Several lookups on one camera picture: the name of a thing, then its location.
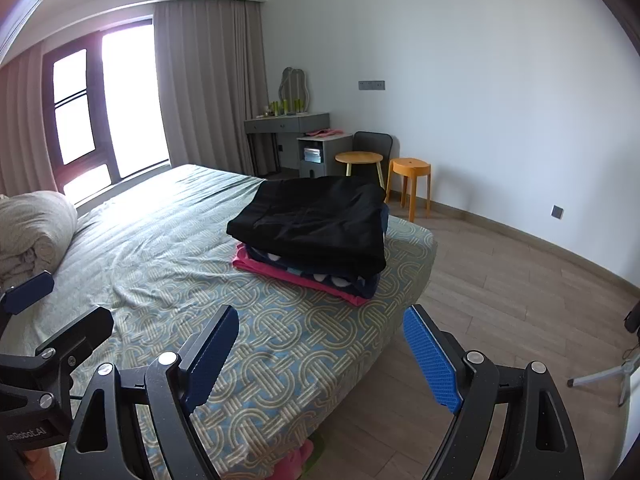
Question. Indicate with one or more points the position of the white bedside cabinet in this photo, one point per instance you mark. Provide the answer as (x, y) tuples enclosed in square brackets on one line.
[(332, 152)]

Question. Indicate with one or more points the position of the wavy edged mirror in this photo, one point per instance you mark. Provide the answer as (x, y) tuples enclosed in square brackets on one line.
[(295, 85)]

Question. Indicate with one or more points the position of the orange plastic stool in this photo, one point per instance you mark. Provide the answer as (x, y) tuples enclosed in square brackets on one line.
[(409, 167)]

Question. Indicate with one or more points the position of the grey wall socket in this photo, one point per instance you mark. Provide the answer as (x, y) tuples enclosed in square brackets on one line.
[(557, 211)]

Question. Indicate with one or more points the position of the pink cloth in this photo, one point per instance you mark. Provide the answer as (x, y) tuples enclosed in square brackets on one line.
[(325, 133)]

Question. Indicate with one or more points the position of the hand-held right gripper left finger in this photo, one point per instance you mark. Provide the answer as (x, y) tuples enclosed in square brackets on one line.
[(210, 360)]

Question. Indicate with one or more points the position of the grey dressing table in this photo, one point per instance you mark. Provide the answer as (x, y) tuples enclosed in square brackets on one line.
[(285, 122)]

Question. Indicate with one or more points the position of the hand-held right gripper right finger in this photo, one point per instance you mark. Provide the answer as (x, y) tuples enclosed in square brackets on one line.
[(432, 360)]

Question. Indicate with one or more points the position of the pink garment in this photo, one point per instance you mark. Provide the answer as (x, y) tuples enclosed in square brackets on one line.
[(280, 272)]

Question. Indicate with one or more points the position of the black chair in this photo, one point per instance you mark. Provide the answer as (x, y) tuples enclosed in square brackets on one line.
[(375, 142)]

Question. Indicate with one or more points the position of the grey wall switch panel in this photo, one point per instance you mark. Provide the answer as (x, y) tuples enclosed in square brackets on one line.
[(372, 85)]

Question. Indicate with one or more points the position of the grey beige curtain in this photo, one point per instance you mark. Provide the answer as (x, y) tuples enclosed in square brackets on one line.
[(25, 125), (210, 90)]

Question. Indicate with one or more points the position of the navy polka dot garment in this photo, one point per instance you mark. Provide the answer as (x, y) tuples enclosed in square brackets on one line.
[(370, 285)]

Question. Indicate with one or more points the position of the pink slipper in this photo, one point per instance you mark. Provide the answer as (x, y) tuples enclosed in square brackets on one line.
[(292, 462)]

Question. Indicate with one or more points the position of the round wooden side table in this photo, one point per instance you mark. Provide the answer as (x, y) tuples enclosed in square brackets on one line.
[(357, 157)]

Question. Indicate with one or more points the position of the dark framed window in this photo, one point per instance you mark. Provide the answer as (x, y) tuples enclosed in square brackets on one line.
[(125, 100)]

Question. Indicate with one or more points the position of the folded patterned duvet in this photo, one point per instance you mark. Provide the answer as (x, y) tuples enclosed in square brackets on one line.
[(35, 230)]

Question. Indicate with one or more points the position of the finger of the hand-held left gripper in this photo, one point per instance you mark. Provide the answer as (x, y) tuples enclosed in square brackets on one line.
[(30, 290), (85, 330)]

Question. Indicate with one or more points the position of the black pants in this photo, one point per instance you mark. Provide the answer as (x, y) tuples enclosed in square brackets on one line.
[(315, 225)]

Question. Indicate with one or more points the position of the white tripod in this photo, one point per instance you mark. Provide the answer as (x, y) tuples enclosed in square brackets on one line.
[(600, 375)]

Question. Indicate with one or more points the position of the bed with patterned blue sheet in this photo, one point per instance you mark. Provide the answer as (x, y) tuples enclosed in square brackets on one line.
[(150, 240)]

